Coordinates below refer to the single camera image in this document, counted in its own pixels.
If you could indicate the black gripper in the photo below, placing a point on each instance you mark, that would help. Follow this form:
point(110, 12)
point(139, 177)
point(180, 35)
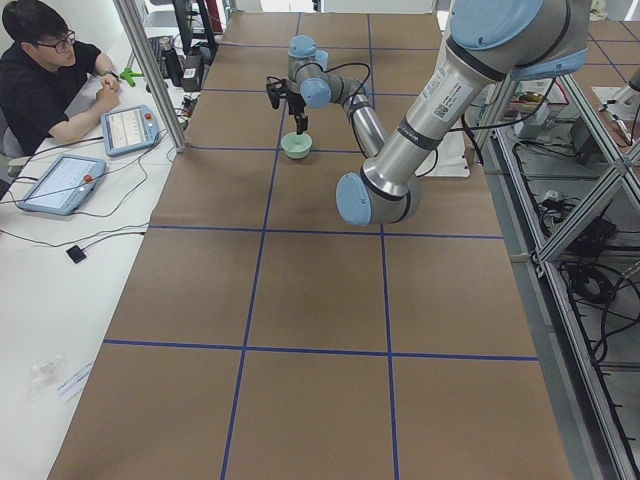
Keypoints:
point(296, 103)

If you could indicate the light green bowl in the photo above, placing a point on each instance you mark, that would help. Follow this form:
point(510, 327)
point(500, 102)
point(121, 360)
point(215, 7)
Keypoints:
point(296, 146)

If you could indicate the light blue cup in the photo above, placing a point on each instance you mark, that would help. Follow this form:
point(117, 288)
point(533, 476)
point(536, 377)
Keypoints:
point(321, 57)

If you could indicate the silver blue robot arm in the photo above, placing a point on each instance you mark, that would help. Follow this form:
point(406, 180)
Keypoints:
point(487, 42)

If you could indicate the black box with label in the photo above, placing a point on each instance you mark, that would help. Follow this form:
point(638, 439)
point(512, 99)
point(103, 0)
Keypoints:
point(196, 64)

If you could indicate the far teach pendant tablet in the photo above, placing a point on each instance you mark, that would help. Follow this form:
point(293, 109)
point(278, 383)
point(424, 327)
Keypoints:
point(129, 129)

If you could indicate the teach pendant tablet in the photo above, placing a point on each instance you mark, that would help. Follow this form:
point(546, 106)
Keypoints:
point(64, 186)
point(129, 129)

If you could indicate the green plastic toy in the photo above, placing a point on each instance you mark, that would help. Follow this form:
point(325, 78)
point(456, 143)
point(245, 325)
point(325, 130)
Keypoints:
point(130, 76)

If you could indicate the near teach pendant tablet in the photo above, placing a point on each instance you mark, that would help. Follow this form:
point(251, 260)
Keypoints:
point(64, 186)

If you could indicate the seated person in black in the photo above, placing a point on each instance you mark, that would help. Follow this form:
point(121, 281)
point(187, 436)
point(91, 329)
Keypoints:
point(43, 71)

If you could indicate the small black square device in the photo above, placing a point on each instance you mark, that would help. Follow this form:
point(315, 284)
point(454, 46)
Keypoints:
point(76, 254)

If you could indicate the clear plastic bag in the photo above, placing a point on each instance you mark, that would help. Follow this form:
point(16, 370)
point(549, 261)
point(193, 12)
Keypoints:
point(45, 376)

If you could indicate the wrist black camera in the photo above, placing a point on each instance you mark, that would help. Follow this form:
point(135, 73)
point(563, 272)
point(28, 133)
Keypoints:
point(276, 90)

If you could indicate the aluminium frame post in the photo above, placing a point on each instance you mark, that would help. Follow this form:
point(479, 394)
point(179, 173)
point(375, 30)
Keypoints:
point(135, 32)

